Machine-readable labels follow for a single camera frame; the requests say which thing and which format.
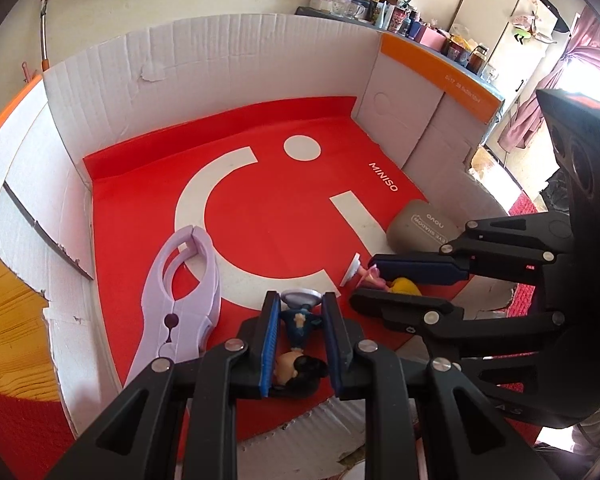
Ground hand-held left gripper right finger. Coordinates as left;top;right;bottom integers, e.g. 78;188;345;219
321;291;561;480

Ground white cabinet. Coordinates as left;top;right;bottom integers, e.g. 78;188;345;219
450;0;571;157

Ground wooden table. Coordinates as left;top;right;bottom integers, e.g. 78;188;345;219
0;235;56;402

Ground yellow-haired figurine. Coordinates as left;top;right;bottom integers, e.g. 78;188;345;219
341;254;423;302

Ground white cardboard box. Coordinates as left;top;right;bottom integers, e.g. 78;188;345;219
0;12;506;461

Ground lilac plastic clamp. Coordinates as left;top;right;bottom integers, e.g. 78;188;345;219
124;226;222;391

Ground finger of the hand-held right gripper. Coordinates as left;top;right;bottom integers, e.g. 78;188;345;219
367;211;576;291
349;290;568;426

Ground orange-tipped broom handle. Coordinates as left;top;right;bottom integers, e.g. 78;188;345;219
39;0;52;72

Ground dark-haired figurine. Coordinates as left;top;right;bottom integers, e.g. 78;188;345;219
272;289;331;401

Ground pink curtain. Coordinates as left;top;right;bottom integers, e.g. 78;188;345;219
497;7;600;154

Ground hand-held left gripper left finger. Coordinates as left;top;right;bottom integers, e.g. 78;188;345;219
45;290;286;480

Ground cluttered shelf of items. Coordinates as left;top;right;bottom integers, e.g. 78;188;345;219
325;0;496;79

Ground red knitted mat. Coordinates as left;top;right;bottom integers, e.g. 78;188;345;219
0;192;551;480

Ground grey-brown cosmetic case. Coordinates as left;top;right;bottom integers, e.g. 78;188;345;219
386;200;468;256

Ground red paper liner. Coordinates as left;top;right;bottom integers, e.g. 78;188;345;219
82;96;473;441

